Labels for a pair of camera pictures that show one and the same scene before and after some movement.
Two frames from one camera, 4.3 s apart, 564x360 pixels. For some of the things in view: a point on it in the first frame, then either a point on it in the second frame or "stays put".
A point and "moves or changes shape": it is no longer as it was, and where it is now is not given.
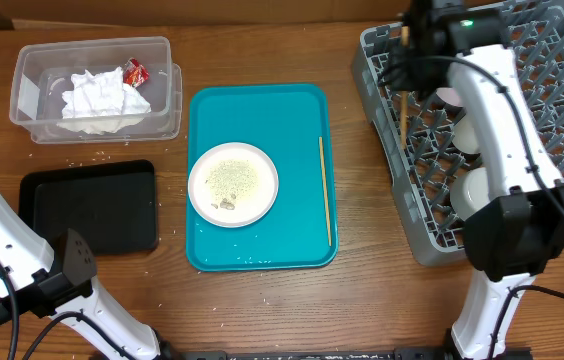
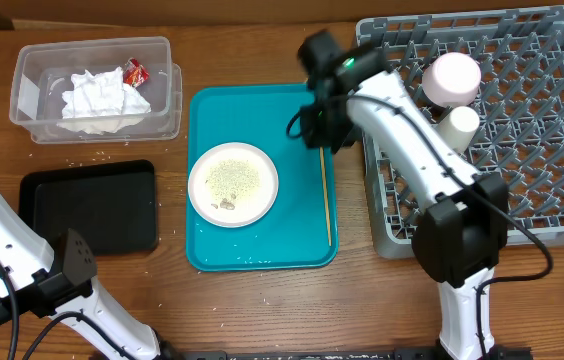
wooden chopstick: (327, 207) stays put
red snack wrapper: (134, 73) stays put
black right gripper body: (416, 76) to (327, 127)
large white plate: (233, 184) stays put
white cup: (464, 135) moves or changes shape
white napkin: (102, 103) stays put
